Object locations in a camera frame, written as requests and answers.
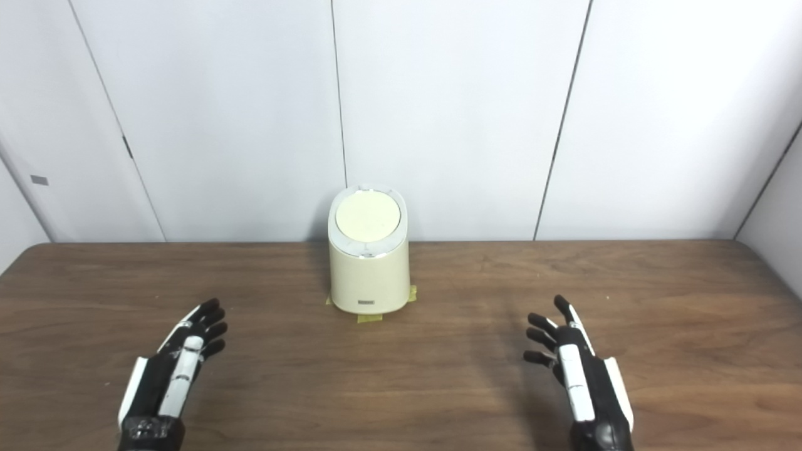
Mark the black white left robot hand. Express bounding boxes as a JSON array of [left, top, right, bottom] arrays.
[[117, 298, 229, 451]]

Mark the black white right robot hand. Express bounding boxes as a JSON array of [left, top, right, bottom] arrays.
[[524, 295, 635, 451]]

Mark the cream-colored bin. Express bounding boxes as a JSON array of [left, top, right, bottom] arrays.
[[327, 183, 411, 315]]

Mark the round cream bin lid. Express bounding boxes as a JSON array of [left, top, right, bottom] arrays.
[[335, 191, 402, 244]]

